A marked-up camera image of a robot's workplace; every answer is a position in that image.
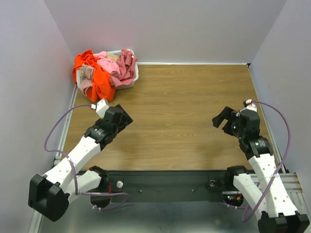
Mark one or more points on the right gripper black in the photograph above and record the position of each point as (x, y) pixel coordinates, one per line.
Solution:
(227, 123)

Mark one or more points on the aluminium frame rail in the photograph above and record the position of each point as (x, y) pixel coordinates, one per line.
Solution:
(291, 182)

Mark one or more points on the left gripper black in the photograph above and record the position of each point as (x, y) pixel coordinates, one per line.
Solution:
(125, 121)

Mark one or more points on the light pink t shirt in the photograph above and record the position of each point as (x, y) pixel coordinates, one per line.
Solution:
(108, 62)

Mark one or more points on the orange t shirt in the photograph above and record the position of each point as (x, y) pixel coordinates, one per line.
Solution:
(101, 85)

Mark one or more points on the white plastic laundry basket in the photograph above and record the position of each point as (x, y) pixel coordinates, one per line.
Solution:
(121, 65)

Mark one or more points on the dusty rose t shirt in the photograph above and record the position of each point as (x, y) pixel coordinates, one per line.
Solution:
(128, 70)

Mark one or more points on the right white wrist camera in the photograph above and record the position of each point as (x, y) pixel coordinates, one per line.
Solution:
(249, 105)

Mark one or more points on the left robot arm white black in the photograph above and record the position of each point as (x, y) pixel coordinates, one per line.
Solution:
(51, 193)

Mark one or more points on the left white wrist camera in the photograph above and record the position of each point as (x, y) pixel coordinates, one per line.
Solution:
(102, 107)

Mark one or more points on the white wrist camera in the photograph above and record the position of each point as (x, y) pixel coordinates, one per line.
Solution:
(102, 107)
(249, 105)

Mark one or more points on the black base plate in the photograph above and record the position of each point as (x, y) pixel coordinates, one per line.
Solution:
(166, 186)

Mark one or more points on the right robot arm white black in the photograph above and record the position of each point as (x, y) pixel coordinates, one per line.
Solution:
(272, 206)

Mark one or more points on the beige mauve t shirt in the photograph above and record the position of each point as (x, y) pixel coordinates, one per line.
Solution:
(84, 78)

